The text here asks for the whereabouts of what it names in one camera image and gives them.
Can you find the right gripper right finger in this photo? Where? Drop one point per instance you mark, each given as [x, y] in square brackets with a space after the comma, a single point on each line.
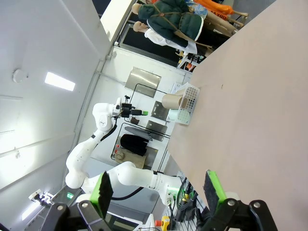
[214, 190]

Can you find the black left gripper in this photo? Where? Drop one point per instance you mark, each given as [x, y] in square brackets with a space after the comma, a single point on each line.
[127, 110]

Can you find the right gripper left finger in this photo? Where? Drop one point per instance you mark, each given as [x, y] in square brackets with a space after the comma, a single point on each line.
[102, 192]

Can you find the tall brown cup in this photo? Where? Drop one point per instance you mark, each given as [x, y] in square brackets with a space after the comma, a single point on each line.
[169, 101]
[184, 103]

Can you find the pale green cup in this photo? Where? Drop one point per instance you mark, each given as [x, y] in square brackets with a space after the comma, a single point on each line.
[174, 115]

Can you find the white perforated plastic basket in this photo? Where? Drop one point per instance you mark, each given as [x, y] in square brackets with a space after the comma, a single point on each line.
[192, 96]

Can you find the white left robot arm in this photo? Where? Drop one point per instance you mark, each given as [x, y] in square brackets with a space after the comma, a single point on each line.
[79, 154]

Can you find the black bag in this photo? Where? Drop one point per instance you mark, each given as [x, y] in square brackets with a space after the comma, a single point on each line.
[133, 144]

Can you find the green exit sign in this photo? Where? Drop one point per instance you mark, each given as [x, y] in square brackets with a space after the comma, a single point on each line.
[70, 195]

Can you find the brown sack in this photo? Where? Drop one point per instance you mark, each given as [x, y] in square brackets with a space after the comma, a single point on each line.
[132, 161]

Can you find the yellow emergency stop button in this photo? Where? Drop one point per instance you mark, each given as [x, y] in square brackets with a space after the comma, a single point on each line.
[163, 222]

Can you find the rectangular ceiling light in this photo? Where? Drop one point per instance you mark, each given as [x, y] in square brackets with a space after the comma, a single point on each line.
[59, 81]

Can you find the mannequin in dark green jacket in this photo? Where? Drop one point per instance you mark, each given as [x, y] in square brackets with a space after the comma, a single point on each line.
[168, 16]

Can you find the blue floral shirt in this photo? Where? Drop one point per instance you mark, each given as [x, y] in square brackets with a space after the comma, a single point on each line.
[197, 8]

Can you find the round smoke detector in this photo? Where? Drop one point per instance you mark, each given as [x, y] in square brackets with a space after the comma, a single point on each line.
[19, 75]

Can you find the steel wall panel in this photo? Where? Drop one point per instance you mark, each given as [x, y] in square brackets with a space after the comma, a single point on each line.
[144, 81]

